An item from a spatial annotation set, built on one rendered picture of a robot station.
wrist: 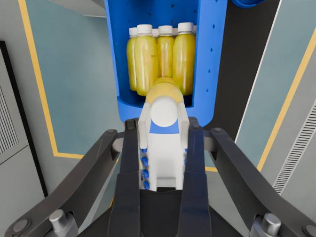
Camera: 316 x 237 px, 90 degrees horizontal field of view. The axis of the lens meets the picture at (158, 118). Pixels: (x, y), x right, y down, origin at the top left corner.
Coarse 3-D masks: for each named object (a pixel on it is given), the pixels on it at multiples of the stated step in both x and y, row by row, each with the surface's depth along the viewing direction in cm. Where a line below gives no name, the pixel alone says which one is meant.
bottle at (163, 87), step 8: (160, 80) 30; (168, 80) 29; (152, 88) 25; (160, 88) 24; (168, 88) 24; (176, 88) 25; (152, 96) 24; (160, 96) 23; (168, 96) 23; (176, 96) 24; (176, 104) 23
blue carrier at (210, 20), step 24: (120, 0) 43; (144, 0) 48; (168, 0) 49; (192, 0) 47; (216, 0) 30; (120, 24) 45; (168, 24) 52; (216, 24) 31; (120, 48) 46; (216, 48) 34; (120, 72) 47; (216, 72) 37; (120, 96) 47; (144, 96) 59; (192, 96) 35
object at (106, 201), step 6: (120, 156) 122; (120, 162) 115; (114, 174) 104; (114, 180) 99; (108, 186) 95; (114, 186) 95; (108, 192) 91; (114, 192) 91; (102, 198) 87; (108, 198) 87; (102, 204) 84; (108, 204) 84; (96, 210) 81; (102, 210) 81; (96, 216) 78
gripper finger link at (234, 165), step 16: (224, 144) 12; (224, 160) 11; (240, 160) 10; (224, 176) 11; (240, 176) 9; (256, 176) 9; (240, 192) 9; (256, 192) 8; (272, 192) 8; (240, 208) 9; (256, 208) 8; (272, 208) 7; (288, 208) 7; (288, 224) 6; (304, 224) 6
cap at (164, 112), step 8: (152, 104) 22; (160, 104) 21; (168, 104) 21; (152, 112) 21; (160, 112) 21; (168, 112) 21; (176, 112) 21; (152, 120) 22; (160, 120) 22; (168, 120) 22
